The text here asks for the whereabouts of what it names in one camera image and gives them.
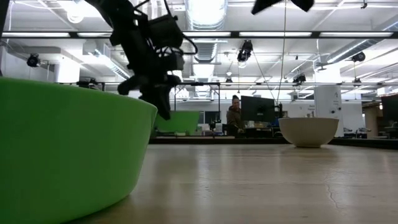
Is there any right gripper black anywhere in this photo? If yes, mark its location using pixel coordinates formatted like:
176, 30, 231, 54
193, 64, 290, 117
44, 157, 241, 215
251, 0, 315, 15

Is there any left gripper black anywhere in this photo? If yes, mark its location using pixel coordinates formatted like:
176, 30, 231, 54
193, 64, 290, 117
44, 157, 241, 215
110, 18, 185, 121

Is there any green plastic bowl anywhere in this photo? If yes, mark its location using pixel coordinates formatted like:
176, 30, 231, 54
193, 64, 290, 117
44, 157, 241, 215
154, 111, 200, 137
0, 77, 159, 224

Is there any black overhead crossbar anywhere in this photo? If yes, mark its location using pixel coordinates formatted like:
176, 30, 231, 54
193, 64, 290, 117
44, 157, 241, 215
0, 30, 398, 40

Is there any black ceiling spotlight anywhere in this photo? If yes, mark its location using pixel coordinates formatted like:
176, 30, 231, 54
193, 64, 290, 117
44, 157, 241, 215
26, 53, 41, 68
236, 39, 254, 63
352, 51, 367, 63
292, 73, 307, 85

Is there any person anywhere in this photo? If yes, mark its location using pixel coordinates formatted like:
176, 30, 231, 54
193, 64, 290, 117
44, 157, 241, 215
226, 95, 247, 137

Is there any black monitor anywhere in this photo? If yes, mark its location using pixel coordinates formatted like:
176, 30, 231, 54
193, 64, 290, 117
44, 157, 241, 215
381, 94, 398, 123
241, 95, 276, 123

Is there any white ribbed bowl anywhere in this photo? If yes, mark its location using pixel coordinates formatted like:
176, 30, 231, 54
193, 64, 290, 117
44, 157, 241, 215
278, 117, 340, 148

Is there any brown wooden cabinet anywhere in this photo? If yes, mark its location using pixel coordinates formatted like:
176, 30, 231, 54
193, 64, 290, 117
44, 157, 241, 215
364, 105, 382, 138

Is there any silver ventilation duct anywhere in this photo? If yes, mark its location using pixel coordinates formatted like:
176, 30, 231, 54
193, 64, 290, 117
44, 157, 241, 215
185, 0, 228, 30

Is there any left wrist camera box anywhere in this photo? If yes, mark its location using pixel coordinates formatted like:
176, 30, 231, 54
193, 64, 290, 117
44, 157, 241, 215
148, 14, 184, 49

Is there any black aluminium table frame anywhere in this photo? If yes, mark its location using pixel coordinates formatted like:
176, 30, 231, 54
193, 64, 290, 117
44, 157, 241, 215
148, 136, 398, 151

